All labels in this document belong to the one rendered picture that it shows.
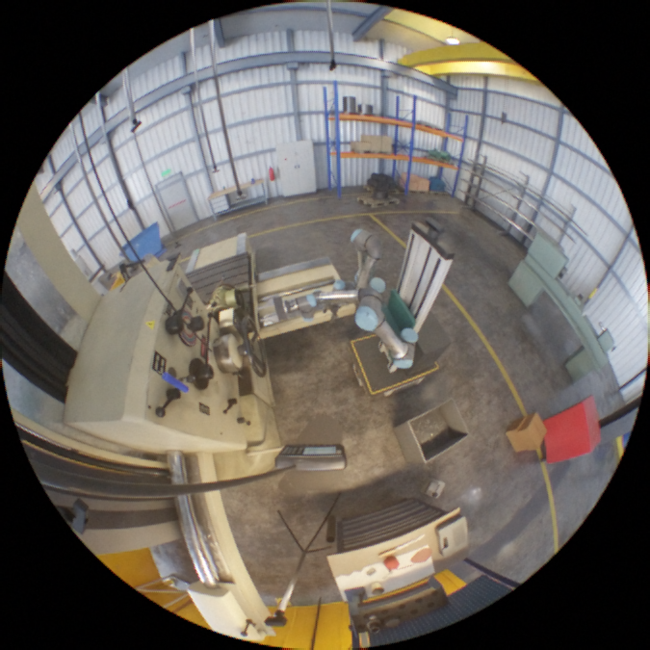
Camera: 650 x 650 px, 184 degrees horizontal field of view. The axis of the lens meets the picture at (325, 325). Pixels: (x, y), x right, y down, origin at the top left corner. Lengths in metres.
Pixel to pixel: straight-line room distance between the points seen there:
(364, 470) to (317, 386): 1.11
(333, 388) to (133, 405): 2.09
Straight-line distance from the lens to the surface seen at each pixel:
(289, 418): 2.37
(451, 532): 1.60
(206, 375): 0.92
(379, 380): 2.13
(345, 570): 1.60
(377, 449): 2.33
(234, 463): 1.89
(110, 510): 1.36
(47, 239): 1.43
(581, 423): 3.37
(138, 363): 0.74
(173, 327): 0.82
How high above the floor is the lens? 2.28
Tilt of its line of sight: 54 degrees down
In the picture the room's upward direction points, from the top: 5 degrees counter-clockwise
